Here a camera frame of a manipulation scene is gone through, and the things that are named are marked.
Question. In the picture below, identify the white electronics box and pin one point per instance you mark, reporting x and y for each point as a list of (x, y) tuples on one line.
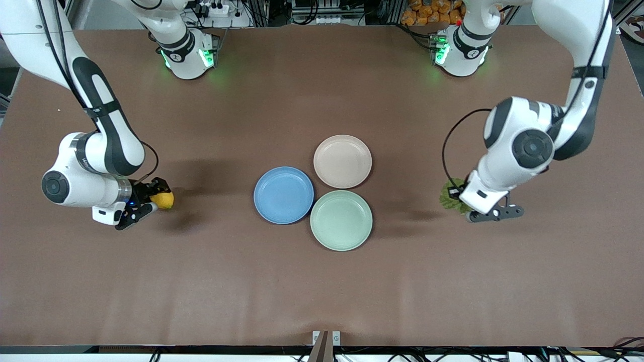
[(327, 12)]

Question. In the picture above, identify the white power strip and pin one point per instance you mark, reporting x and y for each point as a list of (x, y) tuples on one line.
[(216, 9)]

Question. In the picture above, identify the blue plate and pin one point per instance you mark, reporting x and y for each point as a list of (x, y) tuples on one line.
[(283, 195)]

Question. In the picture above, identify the aluminium frame profile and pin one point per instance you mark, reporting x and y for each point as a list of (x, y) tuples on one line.
[(629, 15)]

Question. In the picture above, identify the green lettuce leaf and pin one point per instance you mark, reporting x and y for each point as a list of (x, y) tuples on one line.
[(449, 203)]

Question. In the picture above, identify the grey metal table bracket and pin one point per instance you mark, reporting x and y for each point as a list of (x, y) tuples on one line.
[(326, 344)]

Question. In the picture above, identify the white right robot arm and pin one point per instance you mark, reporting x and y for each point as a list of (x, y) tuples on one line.
[(108, 146)]

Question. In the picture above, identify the bag of orange items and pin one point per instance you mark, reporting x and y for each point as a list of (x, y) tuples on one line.
[(430, 12)]

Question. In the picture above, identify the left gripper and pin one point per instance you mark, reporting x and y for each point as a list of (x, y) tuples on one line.
[(455, 191)]

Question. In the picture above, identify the beige plate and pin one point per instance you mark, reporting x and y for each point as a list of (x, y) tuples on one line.
[(342, 161)]

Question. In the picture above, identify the yellow lemon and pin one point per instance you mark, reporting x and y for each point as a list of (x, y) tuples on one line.
[(163, 200)]

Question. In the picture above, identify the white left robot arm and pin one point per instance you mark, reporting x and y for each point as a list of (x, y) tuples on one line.
[(523, 146)]

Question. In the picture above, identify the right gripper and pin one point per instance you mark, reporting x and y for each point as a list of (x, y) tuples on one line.
[(141, 191)]

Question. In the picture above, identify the light green plate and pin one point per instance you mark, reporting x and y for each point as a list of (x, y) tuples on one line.
[(341, 220)]

